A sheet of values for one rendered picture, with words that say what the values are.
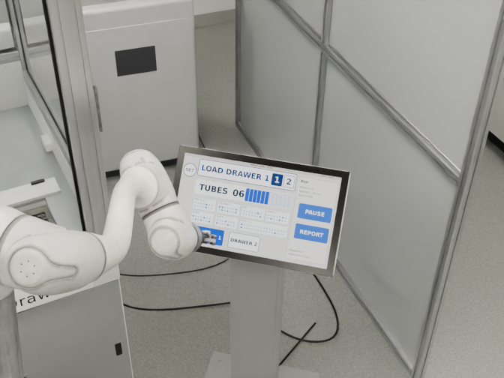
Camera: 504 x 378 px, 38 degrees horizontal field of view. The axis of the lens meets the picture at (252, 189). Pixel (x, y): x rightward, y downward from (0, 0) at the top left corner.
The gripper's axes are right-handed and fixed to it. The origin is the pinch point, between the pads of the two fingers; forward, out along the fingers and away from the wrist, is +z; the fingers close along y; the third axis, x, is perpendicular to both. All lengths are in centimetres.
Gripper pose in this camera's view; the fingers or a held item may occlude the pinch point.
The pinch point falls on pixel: (205, 235)
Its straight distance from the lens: 213.5
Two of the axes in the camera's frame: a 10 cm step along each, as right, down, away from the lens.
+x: -1.7, 9.9, -0.1
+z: 1.8, 0.4, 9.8
